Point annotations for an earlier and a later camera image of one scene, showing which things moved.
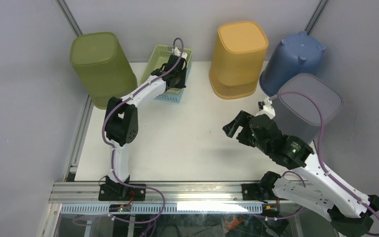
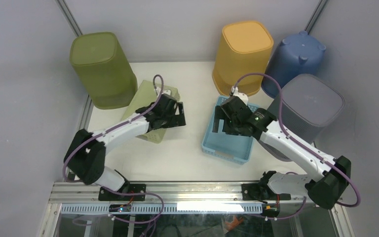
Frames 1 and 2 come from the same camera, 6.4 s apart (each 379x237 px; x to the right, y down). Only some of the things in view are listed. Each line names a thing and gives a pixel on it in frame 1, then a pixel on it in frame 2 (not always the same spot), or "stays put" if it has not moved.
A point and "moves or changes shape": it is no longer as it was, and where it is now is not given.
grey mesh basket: [303, 104] stays put
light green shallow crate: [160, 54] → [137, 95]
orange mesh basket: [235, 65] moves or changes shape
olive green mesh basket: [100, 68] stays put
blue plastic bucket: [298, 54] stays put
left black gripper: [181, 85] → [177, 120]
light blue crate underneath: [176, 98] → [236, 147]
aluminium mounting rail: [163, 192] stays put
